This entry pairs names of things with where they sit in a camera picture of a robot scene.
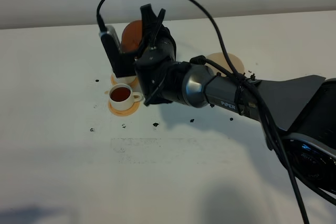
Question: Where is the white teacup rear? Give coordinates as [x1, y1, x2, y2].
[114, 76, 136, 84]

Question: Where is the orange coaster front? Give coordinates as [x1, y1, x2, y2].
[108, 100, 140, 116]

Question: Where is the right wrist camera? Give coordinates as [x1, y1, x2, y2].
[99, 25, 138, 78]

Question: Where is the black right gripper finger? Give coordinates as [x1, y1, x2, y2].
[136, 4, 157, 59]

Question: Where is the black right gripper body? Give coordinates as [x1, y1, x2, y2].
[134, 25, 176, 106]

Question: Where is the white teacup front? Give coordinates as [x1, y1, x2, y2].
[109, 83, 143, 111]

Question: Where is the black camera cable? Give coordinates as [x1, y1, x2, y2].
[96, 0, 310, 224]

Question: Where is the orange coaster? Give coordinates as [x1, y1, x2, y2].
[110, 73, 139, 89]
[108, 100, 140, 116]

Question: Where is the beige round teapot coaster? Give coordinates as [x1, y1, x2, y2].
[205, 52, 245, 77]

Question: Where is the orange coaster rear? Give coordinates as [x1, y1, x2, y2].
[110, 73, 139, 89]

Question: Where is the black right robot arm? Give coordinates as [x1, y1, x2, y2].
[134, 4, 335, 193]

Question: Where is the brown clay teapot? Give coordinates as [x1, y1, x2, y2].
[121, 20, 142, 52]

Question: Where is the white teacup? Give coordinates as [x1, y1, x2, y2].
[109, 83, 143, 111]
[114, 76, 136, 84]

